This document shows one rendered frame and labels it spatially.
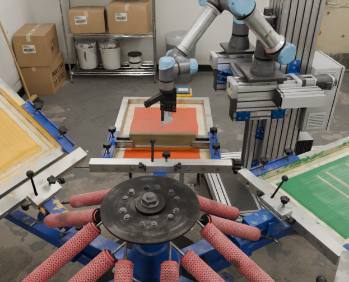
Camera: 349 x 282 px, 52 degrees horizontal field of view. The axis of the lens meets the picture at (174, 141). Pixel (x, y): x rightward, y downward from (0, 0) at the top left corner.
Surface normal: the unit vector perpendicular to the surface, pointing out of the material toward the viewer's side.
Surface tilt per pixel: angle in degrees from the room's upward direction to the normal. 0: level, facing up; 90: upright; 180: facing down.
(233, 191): 0
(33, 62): 91
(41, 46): 90
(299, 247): 0
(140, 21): 90
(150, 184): 0
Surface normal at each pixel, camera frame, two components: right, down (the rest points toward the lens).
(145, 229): 0.00, -0.85
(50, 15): -0.01, 0.53
